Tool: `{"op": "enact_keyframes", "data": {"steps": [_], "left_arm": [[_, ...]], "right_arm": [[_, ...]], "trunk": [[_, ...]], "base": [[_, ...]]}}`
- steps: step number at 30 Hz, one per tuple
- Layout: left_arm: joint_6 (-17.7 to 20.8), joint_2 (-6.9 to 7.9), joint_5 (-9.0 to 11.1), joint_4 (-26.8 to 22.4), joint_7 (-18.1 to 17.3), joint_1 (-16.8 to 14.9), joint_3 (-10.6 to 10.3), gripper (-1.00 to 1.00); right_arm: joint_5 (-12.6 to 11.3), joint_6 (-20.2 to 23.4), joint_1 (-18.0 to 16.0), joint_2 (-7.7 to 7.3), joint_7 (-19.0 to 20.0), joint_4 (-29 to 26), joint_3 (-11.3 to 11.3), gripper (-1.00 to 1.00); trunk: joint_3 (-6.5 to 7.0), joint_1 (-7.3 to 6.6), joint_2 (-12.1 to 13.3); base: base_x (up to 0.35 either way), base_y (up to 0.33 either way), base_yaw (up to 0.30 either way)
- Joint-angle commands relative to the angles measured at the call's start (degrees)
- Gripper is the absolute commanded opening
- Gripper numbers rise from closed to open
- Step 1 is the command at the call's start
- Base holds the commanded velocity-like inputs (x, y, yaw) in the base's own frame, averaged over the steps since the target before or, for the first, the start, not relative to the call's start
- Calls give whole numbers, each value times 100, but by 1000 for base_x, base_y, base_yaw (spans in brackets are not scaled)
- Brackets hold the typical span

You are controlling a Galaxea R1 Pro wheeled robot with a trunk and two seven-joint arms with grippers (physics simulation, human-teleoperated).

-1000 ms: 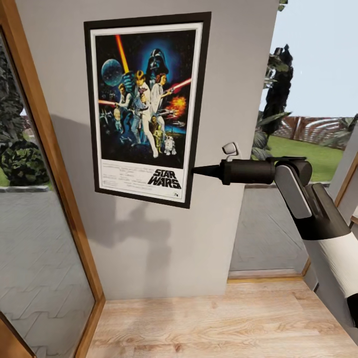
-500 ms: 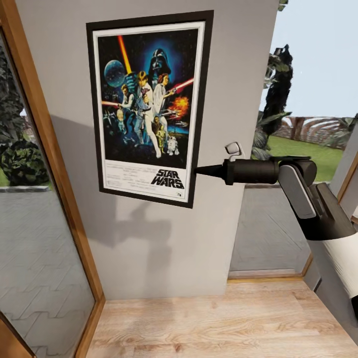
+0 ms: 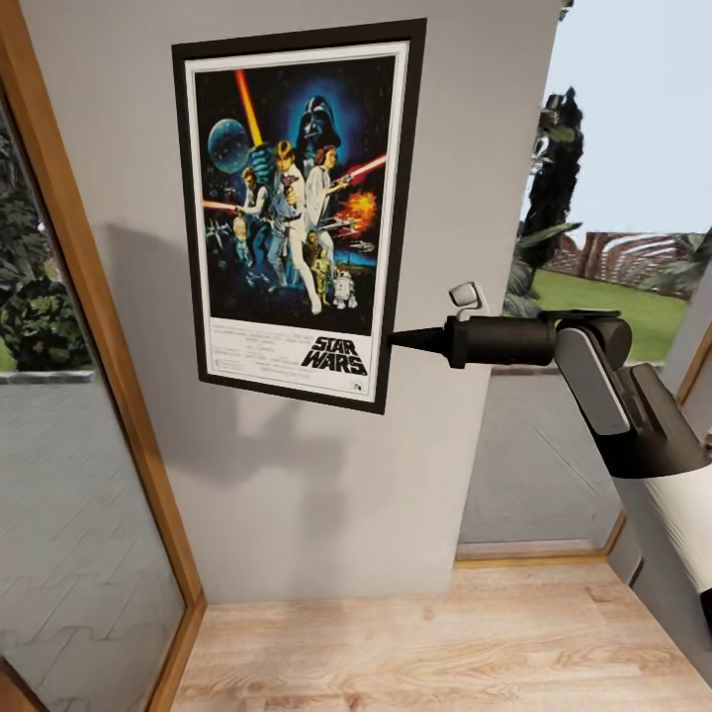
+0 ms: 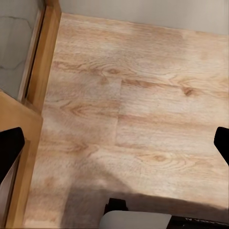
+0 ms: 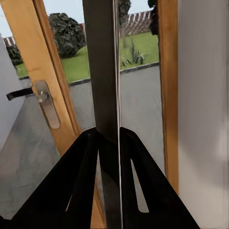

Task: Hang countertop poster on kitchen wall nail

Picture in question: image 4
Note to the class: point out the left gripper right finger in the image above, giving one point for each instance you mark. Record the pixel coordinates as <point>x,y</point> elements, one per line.
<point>221,142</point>

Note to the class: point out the door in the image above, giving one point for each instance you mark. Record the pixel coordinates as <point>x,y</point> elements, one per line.
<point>28,32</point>

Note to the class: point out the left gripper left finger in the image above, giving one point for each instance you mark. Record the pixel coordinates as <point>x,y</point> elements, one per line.
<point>11,143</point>

